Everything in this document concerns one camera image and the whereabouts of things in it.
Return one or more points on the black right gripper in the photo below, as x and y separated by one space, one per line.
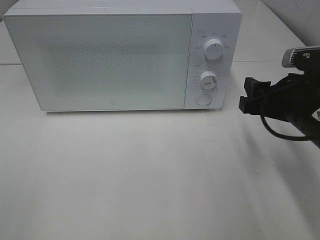
295 99

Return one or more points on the white microwave knob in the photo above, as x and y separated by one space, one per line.
213 48
208 80

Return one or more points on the round door release button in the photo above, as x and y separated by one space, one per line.
204 100

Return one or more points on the white microwave door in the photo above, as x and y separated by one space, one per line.
104 62

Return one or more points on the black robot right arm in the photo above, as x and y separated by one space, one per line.
313 137

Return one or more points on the white microwave oven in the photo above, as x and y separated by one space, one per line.
209 19

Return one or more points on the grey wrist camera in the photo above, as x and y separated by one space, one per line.
306 59

